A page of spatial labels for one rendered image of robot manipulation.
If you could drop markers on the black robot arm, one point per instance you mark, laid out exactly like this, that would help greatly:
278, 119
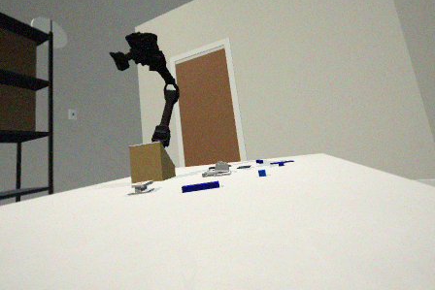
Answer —
162, 131

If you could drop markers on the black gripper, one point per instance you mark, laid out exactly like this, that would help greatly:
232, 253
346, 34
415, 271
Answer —
142, 53

